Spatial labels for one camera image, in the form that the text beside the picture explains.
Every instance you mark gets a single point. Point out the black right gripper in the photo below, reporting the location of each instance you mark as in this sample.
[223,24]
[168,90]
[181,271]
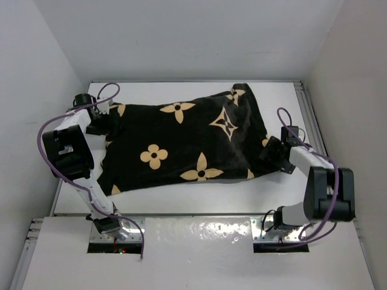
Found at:
[274,144]

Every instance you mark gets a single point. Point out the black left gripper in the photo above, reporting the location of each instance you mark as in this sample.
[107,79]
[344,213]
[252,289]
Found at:
[103,131]

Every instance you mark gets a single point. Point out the black pillowcase with beige flowers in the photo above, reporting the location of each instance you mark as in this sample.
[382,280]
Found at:
[220,136]

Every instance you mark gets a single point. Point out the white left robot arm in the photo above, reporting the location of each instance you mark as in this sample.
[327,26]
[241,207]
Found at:
[68,152]

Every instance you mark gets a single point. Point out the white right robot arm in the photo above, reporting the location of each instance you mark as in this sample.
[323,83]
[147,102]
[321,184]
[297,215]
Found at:
[289,217]

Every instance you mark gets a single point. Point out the white front cover board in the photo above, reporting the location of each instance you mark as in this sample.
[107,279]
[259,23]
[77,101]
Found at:
[193,253]

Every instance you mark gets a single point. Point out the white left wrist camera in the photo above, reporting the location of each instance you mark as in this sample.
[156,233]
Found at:
[104,104]

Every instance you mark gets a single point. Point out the aluminium rail right side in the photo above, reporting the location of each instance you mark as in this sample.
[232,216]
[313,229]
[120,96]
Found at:
[317,127]

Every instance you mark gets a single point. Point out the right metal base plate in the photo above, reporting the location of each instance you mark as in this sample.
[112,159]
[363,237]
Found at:
[261,232]

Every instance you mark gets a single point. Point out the metal base plate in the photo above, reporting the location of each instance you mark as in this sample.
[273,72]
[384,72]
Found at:
[261,232]
[129,234]

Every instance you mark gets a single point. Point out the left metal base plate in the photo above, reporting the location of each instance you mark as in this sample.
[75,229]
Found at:
[129,234]

